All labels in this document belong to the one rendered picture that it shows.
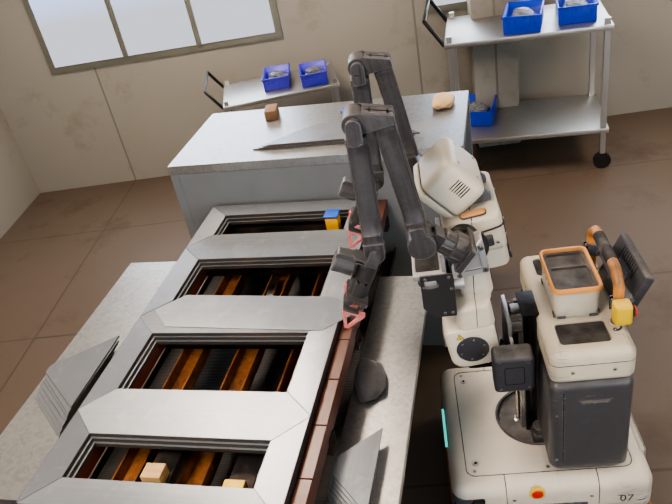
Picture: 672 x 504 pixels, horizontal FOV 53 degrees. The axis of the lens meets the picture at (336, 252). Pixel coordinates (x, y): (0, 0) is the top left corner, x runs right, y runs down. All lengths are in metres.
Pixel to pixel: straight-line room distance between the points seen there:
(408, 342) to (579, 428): 0.61
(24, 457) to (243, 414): 0.73
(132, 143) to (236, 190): 2.74
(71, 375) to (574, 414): 1.66
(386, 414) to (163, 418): 0.66
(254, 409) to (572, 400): 0.96
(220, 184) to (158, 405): 1.25
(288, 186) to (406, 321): 0.88
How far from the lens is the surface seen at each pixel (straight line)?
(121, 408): 2.19
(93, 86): 5.64
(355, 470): 1.97
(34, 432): 2.45
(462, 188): 1.92
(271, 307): 2.36
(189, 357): 2.55
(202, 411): 2.06
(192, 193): 3.16
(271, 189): 3.01
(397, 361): 2.30
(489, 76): 5.00
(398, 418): 2.13
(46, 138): 5.98
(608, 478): 2.51
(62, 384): 2.51
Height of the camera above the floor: 2.23
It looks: 32 degrees down
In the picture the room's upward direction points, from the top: 12 degrees counter-clockwise
